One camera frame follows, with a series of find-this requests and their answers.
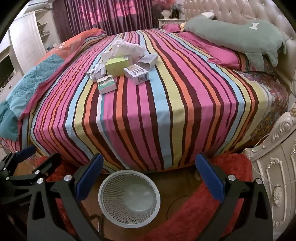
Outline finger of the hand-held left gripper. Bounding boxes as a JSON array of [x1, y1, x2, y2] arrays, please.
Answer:
[[7, 153, 62, 186], [0, 146, 37, 179]]

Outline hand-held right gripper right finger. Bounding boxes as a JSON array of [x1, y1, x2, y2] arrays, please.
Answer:
[[195, 153, 272, 241]]

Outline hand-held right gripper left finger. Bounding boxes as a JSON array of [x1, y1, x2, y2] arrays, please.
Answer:
[[27, 153, 104, 241]]

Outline white mesh waste basket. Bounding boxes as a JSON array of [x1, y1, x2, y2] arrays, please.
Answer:
[[98, 170, 161, 227]]

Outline small green and white box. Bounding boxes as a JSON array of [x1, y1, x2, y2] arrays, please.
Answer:
[[97, 75, 117, 95]]

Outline white paper ball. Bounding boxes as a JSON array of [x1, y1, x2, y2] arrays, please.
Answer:
[[112, 40, 130, 50], [86, 62, 105, 82]]

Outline white printed box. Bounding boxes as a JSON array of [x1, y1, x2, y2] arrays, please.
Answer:
[[123, 65, 149, 86]]

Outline light green box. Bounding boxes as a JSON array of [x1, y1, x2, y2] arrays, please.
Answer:
[[105, 58, 129, 76]]

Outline grey box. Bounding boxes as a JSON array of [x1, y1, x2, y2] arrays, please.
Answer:
[[137, 54, 158, 70]]

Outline red shaggy rug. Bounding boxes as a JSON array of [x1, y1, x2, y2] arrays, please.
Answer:
[[32, 153, 255, 241]]

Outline cream carved nightstand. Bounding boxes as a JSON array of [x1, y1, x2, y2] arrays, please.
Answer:
[[243, 111, 296, 241]]

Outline orange and teal quilt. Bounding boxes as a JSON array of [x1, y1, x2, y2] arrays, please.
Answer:
[[0, 28, 108, 142]]

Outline black television screen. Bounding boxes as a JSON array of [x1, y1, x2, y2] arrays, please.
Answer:
[[0, 56, 14, 84]]

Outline striped bed sheet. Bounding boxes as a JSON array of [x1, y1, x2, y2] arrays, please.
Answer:
[[17, 29, 269, 173]]

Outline floral patterned bedspread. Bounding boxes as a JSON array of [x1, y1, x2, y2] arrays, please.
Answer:
[[238, 58, 289, 144]]

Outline white wardrobe cabinet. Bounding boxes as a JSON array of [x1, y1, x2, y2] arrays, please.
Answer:
[[9, 11, 47, 75]]

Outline pink pillow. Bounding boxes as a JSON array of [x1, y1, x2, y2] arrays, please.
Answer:
[[165, 23, 183, 33], [178, 31, 243, 70]]

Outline white shelf unit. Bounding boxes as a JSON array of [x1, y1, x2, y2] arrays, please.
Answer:
[[35, 7, 58, 51]]

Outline green plush pillow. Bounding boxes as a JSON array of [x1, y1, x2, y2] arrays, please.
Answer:
[[184, 17, 287, 71]]

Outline purple curtain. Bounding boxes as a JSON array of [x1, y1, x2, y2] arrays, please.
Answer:
[[53, 0, 160, 37]]

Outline white bedside table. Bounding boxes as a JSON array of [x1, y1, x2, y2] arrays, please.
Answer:
[[158, 18, 185, 29]]

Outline cream tufted headboard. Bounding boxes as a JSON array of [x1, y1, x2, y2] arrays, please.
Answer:
[[183, 0, 296, 81]]

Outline black floor cable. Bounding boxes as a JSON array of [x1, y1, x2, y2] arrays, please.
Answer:
[[166, 195, 193, 218]]

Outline white cable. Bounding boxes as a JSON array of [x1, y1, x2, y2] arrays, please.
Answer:
[[252, 133, 296, 188]]

